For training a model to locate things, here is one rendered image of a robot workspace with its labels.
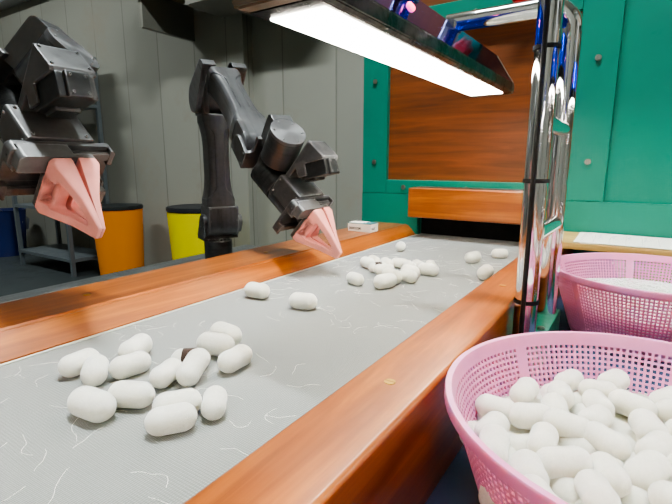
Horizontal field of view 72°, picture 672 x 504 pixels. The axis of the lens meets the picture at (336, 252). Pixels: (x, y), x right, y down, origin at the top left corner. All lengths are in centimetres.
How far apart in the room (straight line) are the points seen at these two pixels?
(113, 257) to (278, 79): 182
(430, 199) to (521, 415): 77
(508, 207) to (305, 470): 85
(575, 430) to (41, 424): 37
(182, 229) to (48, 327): 256
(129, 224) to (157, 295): 323
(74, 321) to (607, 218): 94
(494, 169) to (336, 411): 88
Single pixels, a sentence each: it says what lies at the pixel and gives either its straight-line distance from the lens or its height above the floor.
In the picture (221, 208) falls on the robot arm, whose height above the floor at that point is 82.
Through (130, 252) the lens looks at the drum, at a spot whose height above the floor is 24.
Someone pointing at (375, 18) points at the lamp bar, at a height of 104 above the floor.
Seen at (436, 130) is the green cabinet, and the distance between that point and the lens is 117.
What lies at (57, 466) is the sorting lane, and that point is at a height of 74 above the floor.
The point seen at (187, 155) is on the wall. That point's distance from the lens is 375.
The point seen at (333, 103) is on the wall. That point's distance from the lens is 289.
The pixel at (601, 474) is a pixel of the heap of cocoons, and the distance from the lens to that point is 33.
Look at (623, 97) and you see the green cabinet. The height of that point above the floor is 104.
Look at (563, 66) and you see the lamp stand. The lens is 68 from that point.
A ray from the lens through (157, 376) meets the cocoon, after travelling 40.
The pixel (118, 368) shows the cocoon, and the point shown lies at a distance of 43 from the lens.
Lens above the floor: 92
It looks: 11 degrees down
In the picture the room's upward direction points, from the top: straight up
